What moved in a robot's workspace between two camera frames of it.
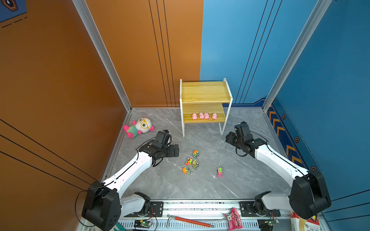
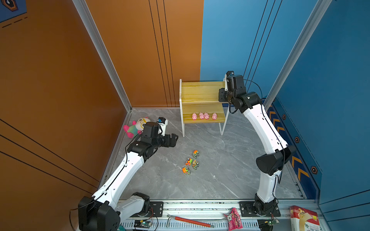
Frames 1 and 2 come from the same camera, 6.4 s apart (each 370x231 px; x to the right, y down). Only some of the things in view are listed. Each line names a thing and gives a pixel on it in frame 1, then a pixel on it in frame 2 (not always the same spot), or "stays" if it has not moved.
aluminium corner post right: (322, 7) stays
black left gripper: (172, 153) → (173, 140)
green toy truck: (195, 164) stays
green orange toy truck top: (195, 153) stays
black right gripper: (229, 137) → (221, 97)
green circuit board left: (142, 224) stays
